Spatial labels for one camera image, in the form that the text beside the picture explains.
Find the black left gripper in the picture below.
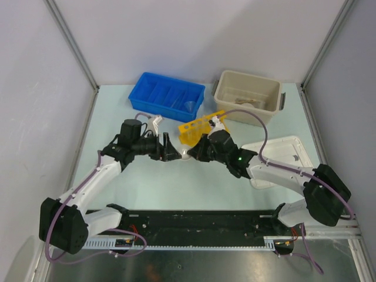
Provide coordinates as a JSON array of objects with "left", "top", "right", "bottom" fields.
[{"left": 132, "top": 131, "right": 181, "bottom": 162}]

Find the white porcelain evaporating dish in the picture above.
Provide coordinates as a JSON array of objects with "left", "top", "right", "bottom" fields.
[{"left": 180, "top": 148, "right": 191, "bottom": 161}]

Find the clear glass funnel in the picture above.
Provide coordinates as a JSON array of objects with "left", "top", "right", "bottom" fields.
[{"left": 184, "top": 101, "right": 196, "bottom": 113}]

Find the wooden test tube holder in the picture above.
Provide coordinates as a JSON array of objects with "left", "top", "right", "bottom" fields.
[{"left": 234, "top": 99, "right": 263, "bottom": 105}]

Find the white plastic lid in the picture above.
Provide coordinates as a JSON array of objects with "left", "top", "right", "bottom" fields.
[{"left": 241, "top": 136, "right": 313, "bottom": 190}]

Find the clear glass test tube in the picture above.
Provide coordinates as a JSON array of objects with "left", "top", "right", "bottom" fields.
[{"left": 197, "top": 115, "right": 208, "bottom": 136}]

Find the wire gauze with ceramic centre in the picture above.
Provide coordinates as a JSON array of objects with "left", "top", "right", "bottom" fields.
[{"left": 240, "top": 101, "right": 263, "bottom": 109}]

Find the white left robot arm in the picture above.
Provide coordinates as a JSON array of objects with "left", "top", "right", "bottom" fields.
[{"left": 39, "top": 119, "right": 182, "bottom": 254}]

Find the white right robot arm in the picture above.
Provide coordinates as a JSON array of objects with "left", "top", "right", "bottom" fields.
[{"left": 187, "top": 130, "right": 351, "bottom": 236}]

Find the yellow test tube rack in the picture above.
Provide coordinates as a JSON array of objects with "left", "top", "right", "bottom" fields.
[{"left": 178, "top": 110, "right": 230, "bottom": 147}]

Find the blue plastic divided bin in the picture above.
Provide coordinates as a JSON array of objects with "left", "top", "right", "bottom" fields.
[{"left": 128, "top": 72, "right": 205, "bottom": 123}]

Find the beige plastic storage box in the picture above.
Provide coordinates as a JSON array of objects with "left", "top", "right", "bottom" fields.
[{"left": 214, "top": 70, "right": 286, "bottom": 126}]

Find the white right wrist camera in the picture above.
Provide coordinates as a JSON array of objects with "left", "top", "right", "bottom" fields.
[{"left": 208, "top": 116, "right": 228, "bottom": 139}]

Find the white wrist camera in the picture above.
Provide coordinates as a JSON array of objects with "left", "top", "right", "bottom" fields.
[
  {"left": 147, "top": 115, "right": 163, "bottom": 136},
  {"left": 208, "top": 116, "right": 228, "bottom": 139}
]

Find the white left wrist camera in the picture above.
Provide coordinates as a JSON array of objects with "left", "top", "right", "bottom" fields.
[{"left": 147, "top": 115, "right": 163, "bottom": 136}]

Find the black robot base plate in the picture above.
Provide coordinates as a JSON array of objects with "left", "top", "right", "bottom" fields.
[{"left": 103, "top": 210, "right": 301, "bottom": 241}]

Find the slotted cable duct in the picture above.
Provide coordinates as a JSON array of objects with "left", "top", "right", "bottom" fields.
[{"left": 82, "top": 236, "right": 294, "bottom": 251}]

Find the aluminium frame rail right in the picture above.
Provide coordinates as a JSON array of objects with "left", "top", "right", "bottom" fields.
[{"left": 305, "top": 219, "right": 362, "bottom": 239}]

